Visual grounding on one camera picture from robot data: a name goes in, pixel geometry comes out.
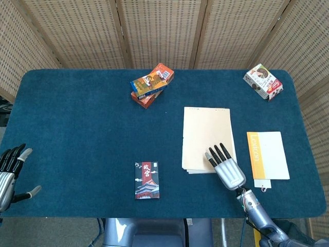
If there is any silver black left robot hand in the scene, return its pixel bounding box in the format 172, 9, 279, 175
0, 143, 42, 213

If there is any blue orange snack box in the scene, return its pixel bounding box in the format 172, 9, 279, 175
130, 71, 171, 99

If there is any white cookie box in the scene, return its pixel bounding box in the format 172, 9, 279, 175
243, 63, 284, 102

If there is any woven folding screen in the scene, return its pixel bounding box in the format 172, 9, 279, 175
0, 0, 329, 240

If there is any white paper tag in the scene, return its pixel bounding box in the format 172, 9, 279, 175
253, 179, 272, 192

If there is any beige spiral notepad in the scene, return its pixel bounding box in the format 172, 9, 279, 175
181, 107, 237, 174

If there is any dark palace print book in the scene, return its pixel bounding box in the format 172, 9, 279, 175
134, 161, 160, 200

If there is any grey robot torso base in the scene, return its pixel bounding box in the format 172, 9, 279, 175
96, 218, 214, 247

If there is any blue table cloth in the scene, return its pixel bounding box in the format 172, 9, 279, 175
0, 68, 327, 219

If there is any yellow white booklet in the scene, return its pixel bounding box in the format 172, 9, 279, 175
246, 131, 290, 180

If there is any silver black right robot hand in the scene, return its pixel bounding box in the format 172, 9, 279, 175
205, 143, 247, 191

